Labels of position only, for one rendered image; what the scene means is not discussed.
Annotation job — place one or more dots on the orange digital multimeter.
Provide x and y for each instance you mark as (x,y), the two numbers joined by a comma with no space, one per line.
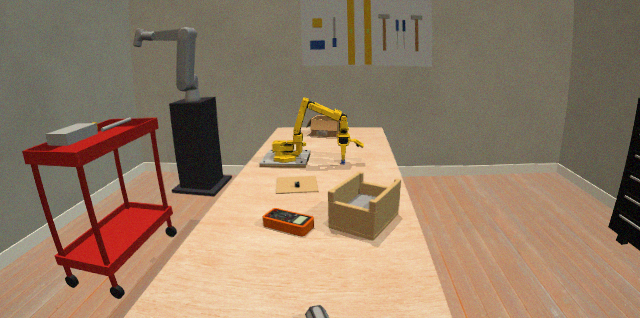
(289,222)

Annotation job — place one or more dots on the tan flat mat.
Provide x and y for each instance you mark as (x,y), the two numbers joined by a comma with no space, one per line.
(286,185)

